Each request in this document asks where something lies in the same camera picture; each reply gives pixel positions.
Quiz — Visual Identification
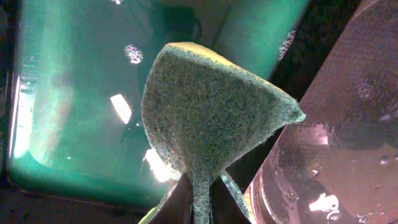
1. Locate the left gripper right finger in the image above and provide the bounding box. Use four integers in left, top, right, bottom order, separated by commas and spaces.
211, 177, 251, 224

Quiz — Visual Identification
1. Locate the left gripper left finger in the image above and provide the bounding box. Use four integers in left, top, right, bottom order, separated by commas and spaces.
146, 174, 193, 224

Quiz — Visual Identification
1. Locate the yellow green sponge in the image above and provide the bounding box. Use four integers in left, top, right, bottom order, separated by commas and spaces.
141, 42, 305, 223

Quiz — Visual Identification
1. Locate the round black tray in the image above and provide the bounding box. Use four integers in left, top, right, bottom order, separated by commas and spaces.
246, 1, 397, 223

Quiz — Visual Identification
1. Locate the black rectangular water tray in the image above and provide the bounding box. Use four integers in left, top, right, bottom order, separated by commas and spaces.
1, 0, 308, 211

